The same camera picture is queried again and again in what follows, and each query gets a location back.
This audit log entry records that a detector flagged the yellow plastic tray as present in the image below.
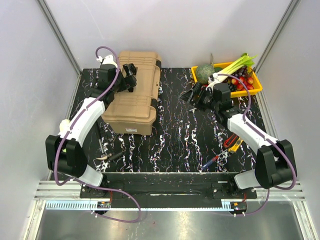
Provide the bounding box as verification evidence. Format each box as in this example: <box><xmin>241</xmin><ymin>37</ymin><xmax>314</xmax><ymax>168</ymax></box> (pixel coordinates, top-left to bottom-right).
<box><xmin>190</xmin><ymin>61</ymin><xmax>264</xmax><ymax>98</ymax></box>

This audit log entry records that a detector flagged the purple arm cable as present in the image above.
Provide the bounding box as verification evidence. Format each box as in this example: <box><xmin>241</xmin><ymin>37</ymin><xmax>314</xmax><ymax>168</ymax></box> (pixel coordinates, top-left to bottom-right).
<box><xmin>204</xmin><ymin>82</ymin><xmax>298</xmax><ymax>217</ymax></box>
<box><xmin>53</xmin><ymin>45</ymin><xmax>142</xmax><ymax>223</ymax></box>

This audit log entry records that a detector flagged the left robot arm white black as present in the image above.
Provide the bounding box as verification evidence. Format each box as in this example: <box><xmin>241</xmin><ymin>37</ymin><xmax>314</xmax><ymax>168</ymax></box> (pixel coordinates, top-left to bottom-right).
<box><xmin>45</xmin><ymin>54</ymin><xmax>137</xmax><ymax>198</ymax></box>

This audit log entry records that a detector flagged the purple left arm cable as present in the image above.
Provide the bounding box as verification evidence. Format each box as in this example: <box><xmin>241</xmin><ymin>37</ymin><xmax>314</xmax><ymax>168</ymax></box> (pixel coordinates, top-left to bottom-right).
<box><xmin>53</xmin><ymin>45</ymin><xmax>142</xmax><ymax>223</ymax></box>

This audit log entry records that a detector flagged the black marble pattern mat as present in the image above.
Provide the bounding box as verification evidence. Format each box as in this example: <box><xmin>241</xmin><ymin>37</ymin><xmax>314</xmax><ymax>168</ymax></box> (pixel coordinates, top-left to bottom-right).
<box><xmin>55</xmin><ymin>67</ymin><xmax>278</xmax><ymax>174</ymax></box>

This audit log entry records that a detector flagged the yellow utility knife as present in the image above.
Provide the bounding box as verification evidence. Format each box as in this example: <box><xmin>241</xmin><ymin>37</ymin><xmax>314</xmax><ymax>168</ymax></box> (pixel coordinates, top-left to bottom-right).
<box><xmin>228</xmin><ymin>137</ymin><xmax>243</xmax><ymax>154</ymax></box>

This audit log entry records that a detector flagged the tan plastic tool box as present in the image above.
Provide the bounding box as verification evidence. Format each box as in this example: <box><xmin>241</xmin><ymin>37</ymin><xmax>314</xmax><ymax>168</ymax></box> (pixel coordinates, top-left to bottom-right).
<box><xmin>101</xmin><ymin>51</ymin><xmax>162</xmax><ymax>136</ymax></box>

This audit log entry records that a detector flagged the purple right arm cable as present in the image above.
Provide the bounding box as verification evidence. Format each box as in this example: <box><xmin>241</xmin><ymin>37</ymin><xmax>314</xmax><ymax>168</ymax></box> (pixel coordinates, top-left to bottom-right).
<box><xmin>204</xmin><ymin>82</ymin><xmax>298</xmax><ymax>217</ymax></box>

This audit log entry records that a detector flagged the claw hammer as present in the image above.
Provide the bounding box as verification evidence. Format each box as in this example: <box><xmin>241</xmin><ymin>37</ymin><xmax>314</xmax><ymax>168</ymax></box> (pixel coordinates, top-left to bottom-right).
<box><xmin>95</xmin><ymin>138</ymin><xmax>112</xmax><ymax>161</ymax></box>

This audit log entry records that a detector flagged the blue red screwdriver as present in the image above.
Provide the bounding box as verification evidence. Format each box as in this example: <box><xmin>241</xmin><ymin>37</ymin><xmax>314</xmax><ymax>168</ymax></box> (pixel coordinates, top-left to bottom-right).
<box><xmin>201</xmin><ymin>149</ymin><xmax>228</xmax><ymax>170</ymax></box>

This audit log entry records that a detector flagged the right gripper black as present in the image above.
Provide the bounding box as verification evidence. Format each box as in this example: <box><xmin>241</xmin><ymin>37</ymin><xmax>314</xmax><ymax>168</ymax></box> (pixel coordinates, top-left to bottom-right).
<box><xmin>178</xmin><ymin>82</ymin><xmax>219</xmax><ymax>113</ymax></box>

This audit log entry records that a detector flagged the black rubber mallet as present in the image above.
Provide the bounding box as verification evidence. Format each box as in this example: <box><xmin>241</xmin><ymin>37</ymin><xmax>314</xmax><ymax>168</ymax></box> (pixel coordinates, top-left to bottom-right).
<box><xmin>108</xmin><ymin>151</ymin><xmax>124</xmax><ymax>161</ymax></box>

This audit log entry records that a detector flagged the dark grape bunch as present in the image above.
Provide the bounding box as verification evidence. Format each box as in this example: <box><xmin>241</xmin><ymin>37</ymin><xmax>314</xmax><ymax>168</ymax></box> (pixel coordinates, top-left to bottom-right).
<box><xmin>226</xmin><ymin>65</ymin><xmax>253</xmax><ymax>92</ymax></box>

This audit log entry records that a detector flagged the avocado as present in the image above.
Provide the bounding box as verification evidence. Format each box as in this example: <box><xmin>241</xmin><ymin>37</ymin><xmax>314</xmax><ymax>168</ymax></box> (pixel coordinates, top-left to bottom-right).
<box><xmin>214</xmin><ymin>67</ymin><xmax>223</xmax><ymax>73</ymax></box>

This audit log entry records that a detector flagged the napa cabbage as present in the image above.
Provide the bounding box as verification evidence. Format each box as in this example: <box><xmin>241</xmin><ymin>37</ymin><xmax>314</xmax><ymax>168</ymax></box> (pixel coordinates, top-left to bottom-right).
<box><xmin>59</xmin><ymin>119</ymin><xmax>71</xmax><ymax>139</ymax></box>

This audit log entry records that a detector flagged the leek with green leaves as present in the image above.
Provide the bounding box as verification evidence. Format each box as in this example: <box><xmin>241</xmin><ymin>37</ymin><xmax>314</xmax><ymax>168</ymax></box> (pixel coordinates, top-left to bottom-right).
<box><xmin>211</xmin><ymin>53</ymin><xmax>256</xmax><ymax>83</ymax></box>

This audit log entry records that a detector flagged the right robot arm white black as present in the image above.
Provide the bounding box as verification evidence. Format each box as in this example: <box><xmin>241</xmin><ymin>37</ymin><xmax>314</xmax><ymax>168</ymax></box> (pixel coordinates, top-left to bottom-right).
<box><xmin>179</xmin><ymin>82</ymin><xmax>297</xmax><ymax>198</ymax></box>

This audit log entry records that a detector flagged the green melon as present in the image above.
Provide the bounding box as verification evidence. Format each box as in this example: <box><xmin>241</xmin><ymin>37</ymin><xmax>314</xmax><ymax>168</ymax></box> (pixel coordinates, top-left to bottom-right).
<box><xmin>195</xmin><ymin>63</ymin><xmax>215</xmax><ymax>85</ymax></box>

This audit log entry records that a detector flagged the red yellow cherry cluster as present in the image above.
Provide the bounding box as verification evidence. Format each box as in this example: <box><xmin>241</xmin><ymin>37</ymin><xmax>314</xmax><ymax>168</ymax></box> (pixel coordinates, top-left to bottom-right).
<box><xmin>231</xmin><ymin>76</ymin><xmax>254</xmax><ymax>91</ymax></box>

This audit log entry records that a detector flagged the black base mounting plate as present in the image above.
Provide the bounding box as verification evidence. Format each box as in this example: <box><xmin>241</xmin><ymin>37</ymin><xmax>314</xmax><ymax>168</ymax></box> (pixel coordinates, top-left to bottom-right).
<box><xmin>79</xmin><ymin>171</ymin><xmax>258</xmax><ymax>209</ymax></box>

